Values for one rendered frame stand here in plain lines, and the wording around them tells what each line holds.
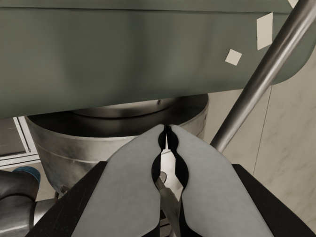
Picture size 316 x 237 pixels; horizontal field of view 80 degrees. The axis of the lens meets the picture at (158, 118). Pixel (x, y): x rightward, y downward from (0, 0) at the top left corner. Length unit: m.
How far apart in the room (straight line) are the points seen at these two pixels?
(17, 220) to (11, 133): 0.99
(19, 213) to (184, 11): 0.49
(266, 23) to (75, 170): 0.27
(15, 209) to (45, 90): 0.40
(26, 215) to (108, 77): 0.41
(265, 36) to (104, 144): 0.21
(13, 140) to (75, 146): 1.25
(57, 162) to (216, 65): 0.23
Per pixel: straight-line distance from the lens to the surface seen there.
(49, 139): 0.27
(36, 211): 0.52
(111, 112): 0.26
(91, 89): 0.18
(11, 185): 0.60
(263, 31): 0.23
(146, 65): 0.17
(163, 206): 0.25
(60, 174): 0.30
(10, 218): 0.53
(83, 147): 0.24
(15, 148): 1.52
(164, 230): 0.95
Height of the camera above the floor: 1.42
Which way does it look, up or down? 56 degrees down
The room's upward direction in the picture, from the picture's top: 144 degrees clockwise
